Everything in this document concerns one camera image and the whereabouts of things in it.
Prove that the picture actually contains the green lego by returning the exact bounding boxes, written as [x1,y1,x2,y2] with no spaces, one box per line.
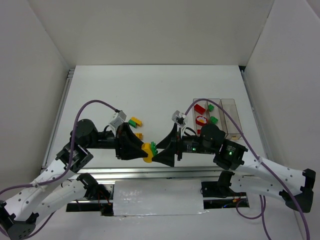
[128,119,138,129]
[150,141,158,156]

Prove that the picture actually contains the yellow oval lego piece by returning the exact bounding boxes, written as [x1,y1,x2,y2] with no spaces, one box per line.
[141,143,154,163]

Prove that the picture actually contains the red flower lego piece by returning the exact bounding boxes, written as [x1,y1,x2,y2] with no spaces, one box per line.
[195,115,208,126]

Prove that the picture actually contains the green 2x2 lego brick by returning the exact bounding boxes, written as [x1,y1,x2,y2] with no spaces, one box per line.
[209,116,219,124]

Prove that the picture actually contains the small red lego piece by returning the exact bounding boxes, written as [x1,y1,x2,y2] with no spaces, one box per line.
[194,104,206,115]

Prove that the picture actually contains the small green lego brick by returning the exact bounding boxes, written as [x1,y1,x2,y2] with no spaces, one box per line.
[208,104,215,112]

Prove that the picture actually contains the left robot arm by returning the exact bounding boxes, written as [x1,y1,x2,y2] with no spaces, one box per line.
[0,119,148,240]

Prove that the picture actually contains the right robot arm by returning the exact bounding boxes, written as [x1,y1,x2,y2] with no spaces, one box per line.
[152,124,316,213]

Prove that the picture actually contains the green lego on yellow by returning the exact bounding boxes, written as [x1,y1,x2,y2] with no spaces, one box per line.
[128,119,138,129]

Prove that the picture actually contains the yellow sloped lego brick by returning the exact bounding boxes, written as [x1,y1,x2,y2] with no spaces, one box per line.
[131,117,143,127]

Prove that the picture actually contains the middle clear container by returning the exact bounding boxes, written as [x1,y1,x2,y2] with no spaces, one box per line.
[207,101,227,133]

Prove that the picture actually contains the white foil cover plate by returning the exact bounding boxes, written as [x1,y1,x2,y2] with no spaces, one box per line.
[113,179,205,216]

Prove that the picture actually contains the right clear container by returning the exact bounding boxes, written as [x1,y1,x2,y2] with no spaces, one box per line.
[221,98,243,141]

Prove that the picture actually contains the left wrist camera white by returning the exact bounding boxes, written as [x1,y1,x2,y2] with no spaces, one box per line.
[109,110,127,132]

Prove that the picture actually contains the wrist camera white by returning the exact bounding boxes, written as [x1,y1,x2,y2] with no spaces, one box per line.
[109,110,127,132]
[171,110,188,133]

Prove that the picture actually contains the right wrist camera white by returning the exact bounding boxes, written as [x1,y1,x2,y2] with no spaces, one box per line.
[171,110,188,133]

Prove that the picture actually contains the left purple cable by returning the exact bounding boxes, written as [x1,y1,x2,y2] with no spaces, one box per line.
[0,99,118,237]

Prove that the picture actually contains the purple cable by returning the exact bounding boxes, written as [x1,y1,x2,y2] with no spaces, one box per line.
[183,98,311,240]
[0,99,118,237]

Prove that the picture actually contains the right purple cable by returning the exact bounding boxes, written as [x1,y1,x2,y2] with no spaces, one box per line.
[183,98,311,240]

